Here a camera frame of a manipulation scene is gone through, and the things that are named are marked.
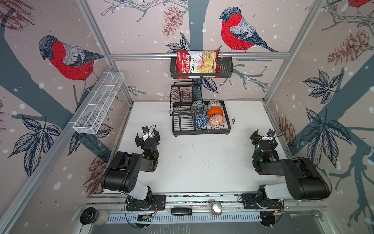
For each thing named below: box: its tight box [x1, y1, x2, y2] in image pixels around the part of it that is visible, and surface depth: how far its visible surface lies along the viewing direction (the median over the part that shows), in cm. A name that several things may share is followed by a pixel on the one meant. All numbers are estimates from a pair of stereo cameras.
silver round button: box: [210, 201, 223, 215], surface depth 66 cm
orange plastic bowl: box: [207, 106, 224, 118], surface depth 106 cm
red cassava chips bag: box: [176, 49, 222, 80], surface depth 90 cm
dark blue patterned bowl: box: [191, 115, 209, 128], surface depth 106 cm
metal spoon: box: [289, 209, 323, 218], surface depth 72 cm
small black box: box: [170, 207, 192, 216], surface depth 70 cm
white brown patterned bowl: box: [206, 99, 223, 111], surface depth 113 cm
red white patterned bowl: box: [208, 113, 226, 128], surface depth 106 cm
